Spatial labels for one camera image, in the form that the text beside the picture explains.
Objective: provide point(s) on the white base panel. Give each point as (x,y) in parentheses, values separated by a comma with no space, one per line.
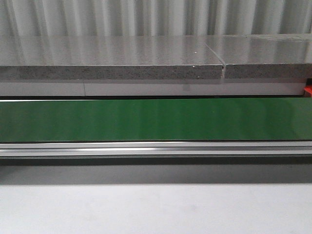
(104,88)

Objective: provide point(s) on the green conveyor belt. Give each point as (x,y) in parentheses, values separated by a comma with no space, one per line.
(277,118)

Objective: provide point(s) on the grey stone countertop slab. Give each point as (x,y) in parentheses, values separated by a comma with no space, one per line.
(107,58)

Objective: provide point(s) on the red object at edge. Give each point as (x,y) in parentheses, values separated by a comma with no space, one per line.
(308,91)

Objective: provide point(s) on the white pleated curtain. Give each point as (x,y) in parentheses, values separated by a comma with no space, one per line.
(154,17)

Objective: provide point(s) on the aluminium conveyor side rail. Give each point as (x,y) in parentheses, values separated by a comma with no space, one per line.
(156,149)

